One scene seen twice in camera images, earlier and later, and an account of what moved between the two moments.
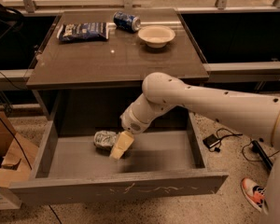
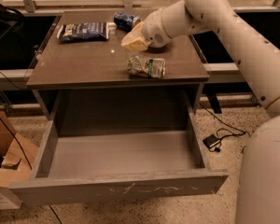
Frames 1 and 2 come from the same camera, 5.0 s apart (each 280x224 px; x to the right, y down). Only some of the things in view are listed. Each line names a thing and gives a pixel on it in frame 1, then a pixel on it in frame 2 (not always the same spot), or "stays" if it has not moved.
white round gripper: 131,123 -> 154,29
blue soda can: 126,21 stays
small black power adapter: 211,141 stays
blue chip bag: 83,32 stays
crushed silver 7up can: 105,139 -> 154,67
